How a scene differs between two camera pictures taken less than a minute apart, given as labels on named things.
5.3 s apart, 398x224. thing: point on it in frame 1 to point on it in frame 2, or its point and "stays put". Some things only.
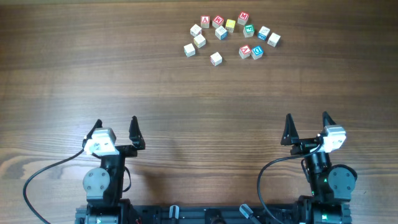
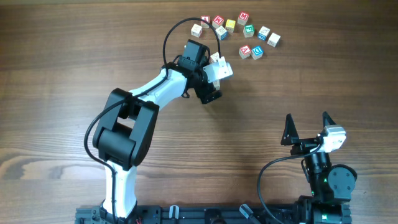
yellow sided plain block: x=199 y=41 to x=216 y=83
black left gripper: x=129 y=152 to x=208 y=89
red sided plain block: x=216 y=59 stays put
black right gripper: x=290 y=137 stays put
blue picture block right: x=263 y=33 stays put
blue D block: x=257 y=52 stays put
